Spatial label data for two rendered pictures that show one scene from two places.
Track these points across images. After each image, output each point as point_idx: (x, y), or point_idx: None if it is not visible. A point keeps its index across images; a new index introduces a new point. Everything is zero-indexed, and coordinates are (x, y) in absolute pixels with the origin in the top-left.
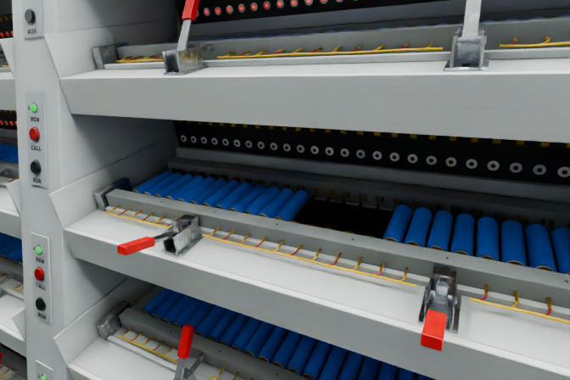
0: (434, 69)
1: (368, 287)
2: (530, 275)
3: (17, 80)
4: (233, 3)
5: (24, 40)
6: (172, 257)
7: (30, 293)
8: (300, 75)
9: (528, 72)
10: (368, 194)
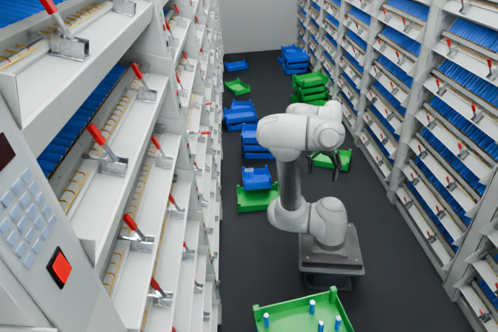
0: (190, 72)
1: (193, 113)
2: (190, 96)
3: (181, 134)
4: None
5: (179, 117)
6: (196, 138)
7: (196, 201)
8: (192, 81)
9: (195, 68)
10: None
